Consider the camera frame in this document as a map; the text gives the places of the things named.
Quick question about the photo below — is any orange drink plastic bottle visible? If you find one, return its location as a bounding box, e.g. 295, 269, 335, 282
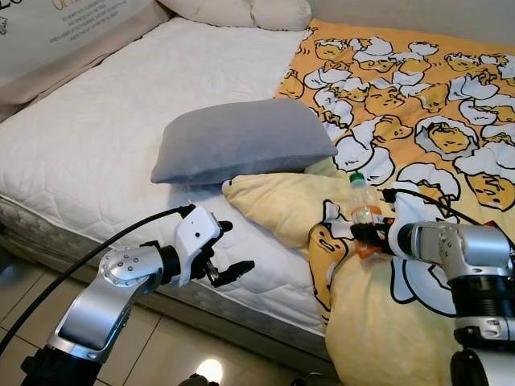
348, 171, 385, 260

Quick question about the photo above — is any white quilted mattress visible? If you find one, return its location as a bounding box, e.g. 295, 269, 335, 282
0, 16, 395, 337

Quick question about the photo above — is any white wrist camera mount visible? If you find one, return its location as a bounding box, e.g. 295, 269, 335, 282
171, 206, 225, 287
386, 211, 416, 260

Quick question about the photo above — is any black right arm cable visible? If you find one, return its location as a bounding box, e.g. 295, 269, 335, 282
381, 187, 515, 242

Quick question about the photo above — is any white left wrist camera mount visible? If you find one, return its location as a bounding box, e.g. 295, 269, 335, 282
171, 206, 225, 287

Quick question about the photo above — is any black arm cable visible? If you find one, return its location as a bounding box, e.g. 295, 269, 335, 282
0, 205, 196, 356
381, 187, 515, 242

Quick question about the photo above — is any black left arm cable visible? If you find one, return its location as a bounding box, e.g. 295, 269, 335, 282
0, 205, 196, 356

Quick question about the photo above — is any yellow cartoon egg blanket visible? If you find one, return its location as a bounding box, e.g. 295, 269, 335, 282
221, 18, 515, 386

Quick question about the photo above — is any long cream bolster pillow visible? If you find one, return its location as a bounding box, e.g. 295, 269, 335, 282
157, 0, 312, 31

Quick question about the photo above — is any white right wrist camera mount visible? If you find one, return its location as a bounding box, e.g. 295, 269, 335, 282
386, 211, 416, 260

